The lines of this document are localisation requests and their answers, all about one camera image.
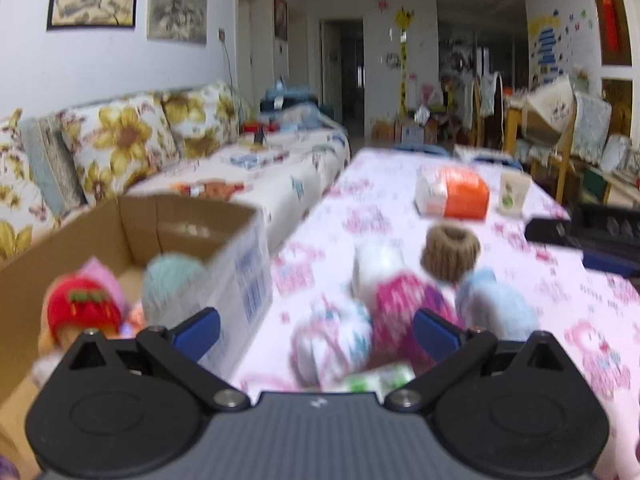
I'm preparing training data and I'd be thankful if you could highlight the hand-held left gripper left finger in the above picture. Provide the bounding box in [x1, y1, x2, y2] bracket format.
[55, 306, 252, 412]

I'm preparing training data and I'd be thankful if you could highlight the wooden chair with lace cover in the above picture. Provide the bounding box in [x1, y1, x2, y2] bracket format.
[555, 92, 613, 196]

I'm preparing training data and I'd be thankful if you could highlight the black bag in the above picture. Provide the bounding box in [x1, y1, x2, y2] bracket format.
[260, 94, 321, 114]

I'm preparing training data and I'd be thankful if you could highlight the pink soft cloth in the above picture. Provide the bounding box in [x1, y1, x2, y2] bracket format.
[77, 256, 127, 306]

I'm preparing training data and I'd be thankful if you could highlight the pink purple knitted sock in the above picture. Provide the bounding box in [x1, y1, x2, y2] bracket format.
[372, 270, 462, 367]

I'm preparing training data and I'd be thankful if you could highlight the floral sock bundle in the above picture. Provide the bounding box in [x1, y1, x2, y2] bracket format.
[292, 297, 374, 391]

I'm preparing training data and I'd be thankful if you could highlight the large yellow floral cushion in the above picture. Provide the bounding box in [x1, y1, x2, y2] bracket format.
[60, 95, 182, 207]

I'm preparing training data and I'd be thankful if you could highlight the printed cardboard box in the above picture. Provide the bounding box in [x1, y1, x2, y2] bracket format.
[0, 194, 274, 476]

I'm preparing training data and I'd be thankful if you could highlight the brown knitted sock roll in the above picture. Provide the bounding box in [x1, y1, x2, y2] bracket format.
[420, 224, 482, 286]

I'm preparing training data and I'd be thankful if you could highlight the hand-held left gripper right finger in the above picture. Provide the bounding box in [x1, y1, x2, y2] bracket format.
[384, 307, 582, 412]

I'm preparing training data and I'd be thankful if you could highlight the pink printed tablecloth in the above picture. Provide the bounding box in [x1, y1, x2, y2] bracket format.
[232, 147, 640, 480]

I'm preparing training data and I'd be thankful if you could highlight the pale teal fluffy ball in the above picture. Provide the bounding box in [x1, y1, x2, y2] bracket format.
[142, 252, 212, 332]

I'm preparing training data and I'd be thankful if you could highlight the teddy bear with red hat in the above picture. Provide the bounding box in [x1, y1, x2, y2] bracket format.
[37, 275, 124, 361]

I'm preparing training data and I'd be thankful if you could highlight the white fluffy sock roll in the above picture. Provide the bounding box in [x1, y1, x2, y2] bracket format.
[352, 242, 407, 298]

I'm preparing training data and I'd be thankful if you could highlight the paper cup with green print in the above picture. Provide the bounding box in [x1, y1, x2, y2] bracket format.
[499, 170, 532, 217]

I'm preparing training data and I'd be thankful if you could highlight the grey portrait wall picture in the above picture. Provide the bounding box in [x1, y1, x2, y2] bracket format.
[146, 0, 208, 45]

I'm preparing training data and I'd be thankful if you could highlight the light blue fuzzy sock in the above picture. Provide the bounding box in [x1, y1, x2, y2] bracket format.
[455, 269, 541, 342]

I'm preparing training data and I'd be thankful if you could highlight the giraffe height chart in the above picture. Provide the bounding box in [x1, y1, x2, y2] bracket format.
[395, 7, 416, 113]

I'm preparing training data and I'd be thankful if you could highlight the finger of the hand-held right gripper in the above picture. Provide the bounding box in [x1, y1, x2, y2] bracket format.
[582, 252, 640, 277]
[526, 219, 583, 250]

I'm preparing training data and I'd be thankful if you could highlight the orange and white tissue pack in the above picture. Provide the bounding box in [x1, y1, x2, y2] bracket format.
[415, 167, 490, 220]

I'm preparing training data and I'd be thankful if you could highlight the sofa with cartoon cover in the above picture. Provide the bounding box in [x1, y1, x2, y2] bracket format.
[0, 127, 351, 261]

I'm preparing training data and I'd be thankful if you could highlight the beige printed cloth cover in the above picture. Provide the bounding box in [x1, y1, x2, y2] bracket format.
[522, 74, 576, 148]

